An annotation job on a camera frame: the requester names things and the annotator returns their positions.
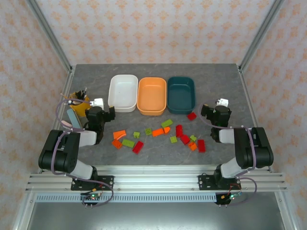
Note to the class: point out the white plastic container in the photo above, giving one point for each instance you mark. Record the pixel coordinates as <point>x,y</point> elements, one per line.
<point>123,92</point>

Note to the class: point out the wooden pencil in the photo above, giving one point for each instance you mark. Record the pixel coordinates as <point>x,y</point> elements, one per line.
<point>65,96</point>

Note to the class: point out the red long lego brick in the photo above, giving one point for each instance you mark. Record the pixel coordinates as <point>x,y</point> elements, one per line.
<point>138,147</point>
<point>201,146</point>

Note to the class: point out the yellow pen cup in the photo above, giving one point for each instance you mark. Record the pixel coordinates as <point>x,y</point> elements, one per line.
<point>81,109</point>

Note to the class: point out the green square lego brick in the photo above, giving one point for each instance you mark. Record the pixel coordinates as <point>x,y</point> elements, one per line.
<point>173,140</point>
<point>148,132</point>

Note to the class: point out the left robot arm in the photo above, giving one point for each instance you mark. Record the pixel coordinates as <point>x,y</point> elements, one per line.
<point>60,153</point>

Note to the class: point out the green long lego brick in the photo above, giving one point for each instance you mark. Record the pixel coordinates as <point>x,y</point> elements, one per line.
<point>167,123</point>
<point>128,143</point>

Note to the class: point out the orange plastic container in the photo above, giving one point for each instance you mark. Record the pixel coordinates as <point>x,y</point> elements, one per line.
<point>151,95</point>

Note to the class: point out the green small lego brick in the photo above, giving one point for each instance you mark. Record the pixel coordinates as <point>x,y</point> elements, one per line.
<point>193,138</point>

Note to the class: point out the orange lego plate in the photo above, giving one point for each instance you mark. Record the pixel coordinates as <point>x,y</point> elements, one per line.
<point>158,132</point>

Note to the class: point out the green arch lego brick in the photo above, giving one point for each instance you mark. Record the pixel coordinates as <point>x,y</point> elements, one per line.
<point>136,134</point>

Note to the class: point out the aluminium frame post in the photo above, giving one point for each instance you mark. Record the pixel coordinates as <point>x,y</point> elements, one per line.
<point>48,31</point>
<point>261,31</point>

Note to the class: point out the aluminium table side rail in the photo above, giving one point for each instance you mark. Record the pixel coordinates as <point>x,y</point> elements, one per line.
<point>68,83</point>
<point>247,95</point>

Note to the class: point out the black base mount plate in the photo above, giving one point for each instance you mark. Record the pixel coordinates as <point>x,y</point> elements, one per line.
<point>108,182</point>
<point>205,182</point>

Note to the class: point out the grey metal panel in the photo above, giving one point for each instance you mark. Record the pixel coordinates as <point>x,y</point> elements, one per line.
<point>153,215</point>

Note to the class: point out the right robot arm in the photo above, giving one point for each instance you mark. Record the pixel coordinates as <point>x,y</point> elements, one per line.
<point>251,153</point>

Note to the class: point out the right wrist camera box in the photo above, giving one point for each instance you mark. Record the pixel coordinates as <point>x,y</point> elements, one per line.
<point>222,101</point>

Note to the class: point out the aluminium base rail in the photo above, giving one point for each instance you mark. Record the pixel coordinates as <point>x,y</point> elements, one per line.
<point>156,177</point>

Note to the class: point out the light blue flat case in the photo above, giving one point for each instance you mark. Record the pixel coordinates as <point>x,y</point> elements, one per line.
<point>74,118</point>

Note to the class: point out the white-tipped marker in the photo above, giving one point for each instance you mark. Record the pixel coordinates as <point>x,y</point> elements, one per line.
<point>72,102</point>

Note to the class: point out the teal plastic container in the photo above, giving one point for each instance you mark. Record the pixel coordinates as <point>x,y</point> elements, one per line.
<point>181,94</point>

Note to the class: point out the black pen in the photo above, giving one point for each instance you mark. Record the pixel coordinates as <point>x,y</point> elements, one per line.
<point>84,93</point>

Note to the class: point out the small circuit board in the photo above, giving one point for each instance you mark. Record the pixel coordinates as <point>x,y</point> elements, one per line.
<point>230,197</point>
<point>92,197</point>

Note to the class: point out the pink eraser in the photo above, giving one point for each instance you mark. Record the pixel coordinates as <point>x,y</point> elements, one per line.
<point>66,124</point>

